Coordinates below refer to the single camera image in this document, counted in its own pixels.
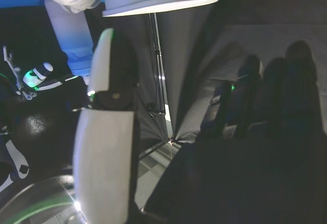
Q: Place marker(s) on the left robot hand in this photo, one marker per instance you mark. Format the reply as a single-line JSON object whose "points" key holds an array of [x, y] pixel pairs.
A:
{"points": [[107, 157]]}

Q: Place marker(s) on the blue white water bottle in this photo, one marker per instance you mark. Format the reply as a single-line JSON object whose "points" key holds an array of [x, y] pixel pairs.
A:
{"points": [[71, 43]]}

